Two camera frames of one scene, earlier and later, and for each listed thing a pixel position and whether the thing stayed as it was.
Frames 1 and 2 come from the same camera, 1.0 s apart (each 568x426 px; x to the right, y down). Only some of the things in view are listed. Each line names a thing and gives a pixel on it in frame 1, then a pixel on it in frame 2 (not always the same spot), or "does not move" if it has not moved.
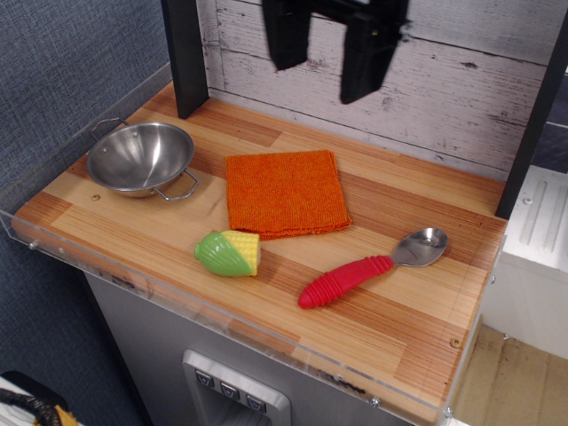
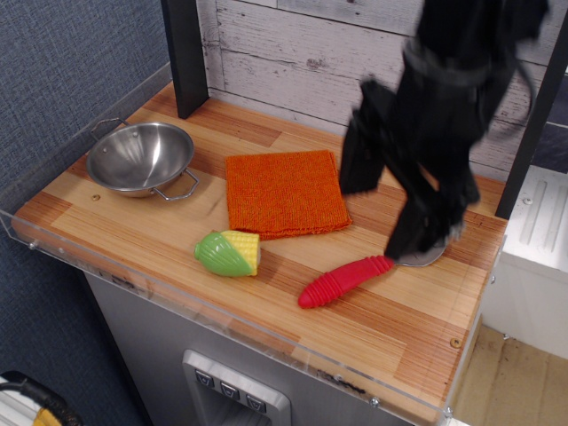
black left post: (187, 54) does not move
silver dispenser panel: (224, 396) does not move
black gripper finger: (287, 24) -> (364, 153)
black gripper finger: (373, 30) -> (429, 217)
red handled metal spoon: (423, 248) does not move
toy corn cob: (231, 253) does not move
